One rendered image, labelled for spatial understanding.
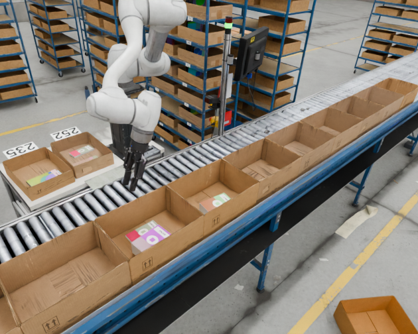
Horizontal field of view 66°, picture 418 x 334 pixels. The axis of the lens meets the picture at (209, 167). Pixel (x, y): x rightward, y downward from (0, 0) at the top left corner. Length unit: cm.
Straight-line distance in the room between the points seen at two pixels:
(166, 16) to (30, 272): 127
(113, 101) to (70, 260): 74
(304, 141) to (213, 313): 136
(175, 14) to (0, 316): 146
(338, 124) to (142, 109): 178
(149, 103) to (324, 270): 199
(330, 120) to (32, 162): 223
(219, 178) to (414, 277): 182
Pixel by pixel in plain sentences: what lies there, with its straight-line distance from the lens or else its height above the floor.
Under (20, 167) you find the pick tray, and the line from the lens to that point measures 252.
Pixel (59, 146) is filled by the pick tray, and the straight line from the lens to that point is 259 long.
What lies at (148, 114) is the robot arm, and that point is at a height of 149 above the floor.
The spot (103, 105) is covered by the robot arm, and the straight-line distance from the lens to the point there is 127.
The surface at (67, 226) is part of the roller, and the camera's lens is 197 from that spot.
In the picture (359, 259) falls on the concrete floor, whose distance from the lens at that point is 300.
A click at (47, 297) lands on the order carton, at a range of 151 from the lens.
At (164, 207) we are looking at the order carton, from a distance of 173.
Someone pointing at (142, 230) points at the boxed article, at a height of 90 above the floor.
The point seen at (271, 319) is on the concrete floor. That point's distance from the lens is 244.
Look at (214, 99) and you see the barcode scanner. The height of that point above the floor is 107.
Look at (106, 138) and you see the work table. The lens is 270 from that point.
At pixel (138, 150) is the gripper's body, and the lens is 140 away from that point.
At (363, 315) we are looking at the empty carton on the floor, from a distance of 267.
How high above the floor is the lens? 206
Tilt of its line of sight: 35 degrees down
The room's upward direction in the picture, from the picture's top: 3 degrees clockwise
